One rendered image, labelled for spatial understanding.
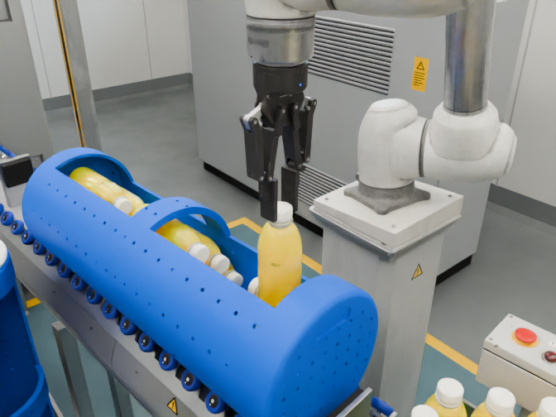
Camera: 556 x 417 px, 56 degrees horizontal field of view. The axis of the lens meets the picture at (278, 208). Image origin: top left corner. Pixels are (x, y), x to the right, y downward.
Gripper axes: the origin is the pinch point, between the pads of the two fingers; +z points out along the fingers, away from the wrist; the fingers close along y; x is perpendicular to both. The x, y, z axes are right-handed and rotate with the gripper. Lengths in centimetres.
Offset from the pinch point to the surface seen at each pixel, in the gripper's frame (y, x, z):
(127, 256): 11.6, -29.0, 19.5
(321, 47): -165, -133, 21
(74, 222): 12, -50, 20
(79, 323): 14, -56, 51
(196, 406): 11.8, -10.3, 45.0
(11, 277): 23, -69, 39
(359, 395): -2.2, 16.6, 31.9
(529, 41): -287, -72, 26
